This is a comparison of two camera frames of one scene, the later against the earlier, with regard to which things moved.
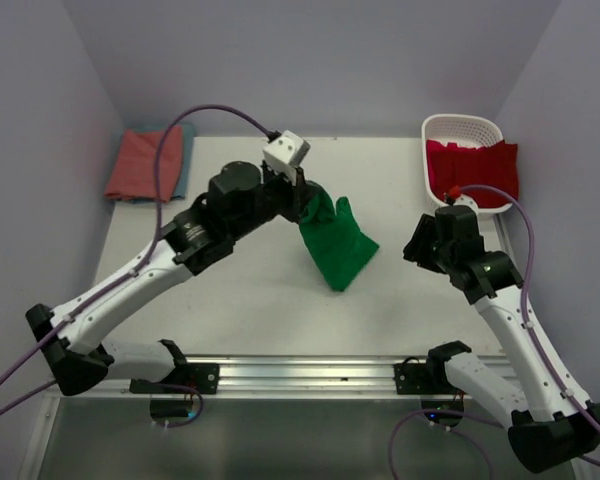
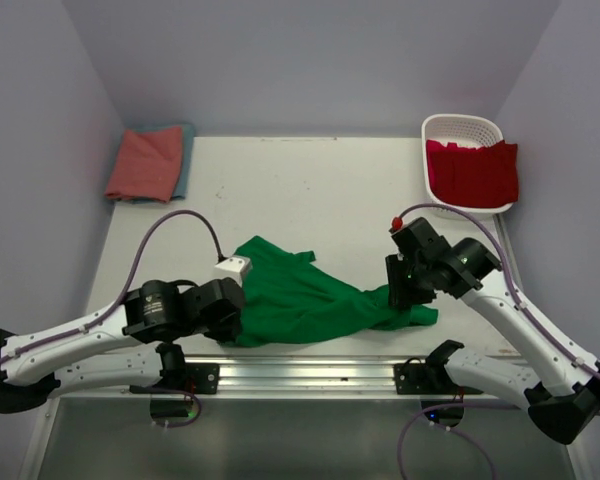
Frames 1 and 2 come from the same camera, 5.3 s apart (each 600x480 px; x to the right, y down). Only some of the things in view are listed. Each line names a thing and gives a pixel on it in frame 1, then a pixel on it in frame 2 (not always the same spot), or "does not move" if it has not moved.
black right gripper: [416, 249] -> [398, 293]
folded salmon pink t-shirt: [134, 171] does not move
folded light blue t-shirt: [184, 166] does not move
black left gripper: [299, 194] -> [228, 333]
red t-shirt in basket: [493, 164] does not move
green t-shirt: [333, 241] -> [290, 299]
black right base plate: [413, 377] does not move
